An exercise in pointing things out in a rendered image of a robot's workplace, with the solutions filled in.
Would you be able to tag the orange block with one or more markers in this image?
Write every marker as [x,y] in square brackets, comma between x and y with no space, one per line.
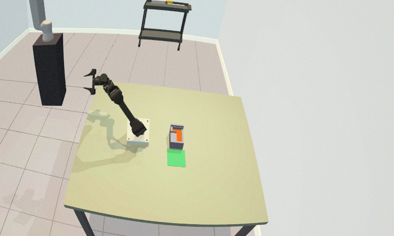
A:
[178,135]

